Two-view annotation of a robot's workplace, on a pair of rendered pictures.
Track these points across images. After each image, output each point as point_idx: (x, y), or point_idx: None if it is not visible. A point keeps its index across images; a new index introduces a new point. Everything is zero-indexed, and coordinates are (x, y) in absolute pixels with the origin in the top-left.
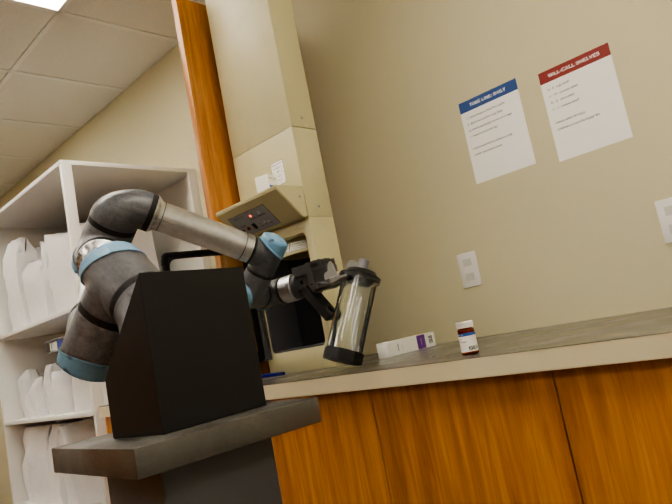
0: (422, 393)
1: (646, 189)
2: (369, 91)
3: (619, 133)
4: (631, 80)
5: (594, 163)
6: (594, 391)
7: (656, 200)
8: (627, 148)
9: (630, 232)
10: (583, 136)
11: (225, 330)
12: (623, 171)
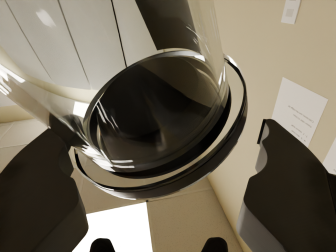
0: None
1: (294, 36)
2: None
3: (286, 84)
4: (269, 106)
5: (308, 77)
6: None
7: (294, 24)
8: (288, 72)
9: (320, 3)
10: (302, 101)
11: None
12: (298, 58)
